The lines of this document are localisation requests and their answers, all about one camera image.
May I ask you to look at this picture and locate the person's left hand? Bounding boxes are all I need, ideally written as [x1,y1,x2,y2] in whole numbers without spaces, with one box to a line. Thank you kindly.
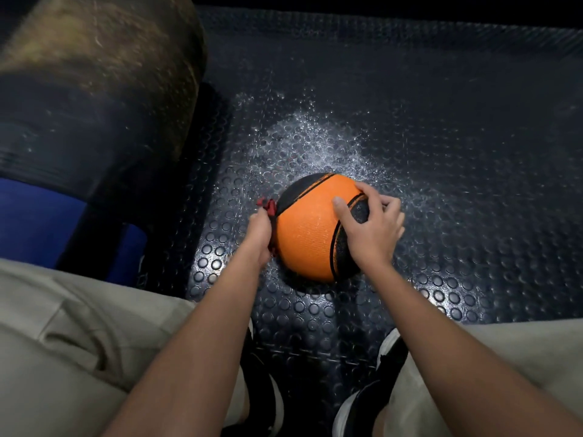
[240,206,274,270]

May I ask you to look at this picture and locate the person's right hand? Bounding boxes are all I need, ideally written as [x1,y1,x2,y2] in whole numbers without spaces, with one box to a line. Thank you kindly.
[332,181,407,274]

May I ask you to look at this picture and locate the orange and black ball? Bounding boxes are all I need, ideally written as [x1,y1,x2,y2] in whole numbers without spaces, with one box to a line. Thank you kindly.
[273,172,371,283]

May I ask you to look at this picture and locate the person's right forearm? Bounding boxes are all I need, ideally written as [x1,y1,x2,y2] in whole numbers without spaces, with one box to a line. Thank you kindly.
[361,261,583,437]

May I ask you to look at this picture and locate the person's left forearm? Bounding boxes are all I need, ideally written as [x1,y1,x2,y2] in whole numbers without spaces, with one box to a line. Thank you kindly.
[101,250,272,437]

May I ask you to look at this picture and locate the black left shoe white sole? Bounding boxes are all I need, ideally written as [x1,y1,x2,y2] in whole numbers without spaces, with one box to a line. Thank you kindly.
[220,319,286,437]

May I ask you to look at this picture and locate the black shoe white sole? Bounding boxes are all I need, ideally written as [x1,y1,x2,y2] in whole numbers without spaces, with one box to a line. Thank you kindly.
[332,328,410,437]
[220,319,286,437]

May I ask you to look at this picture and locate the black right shoe white sole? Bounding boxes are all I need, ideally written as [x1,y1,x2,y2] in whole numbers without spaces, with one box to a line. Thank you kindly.
[332,328,410,437]

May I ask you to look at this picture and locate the blue base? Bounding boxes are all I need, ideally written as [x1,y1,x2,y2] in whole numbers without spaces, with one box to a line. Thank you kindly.
[0,177,149,288]

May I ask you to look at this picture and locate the beige trousers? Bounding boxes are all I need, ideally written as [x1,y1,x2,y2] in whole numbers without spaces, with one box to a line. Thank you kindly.
[0,258,583,437]

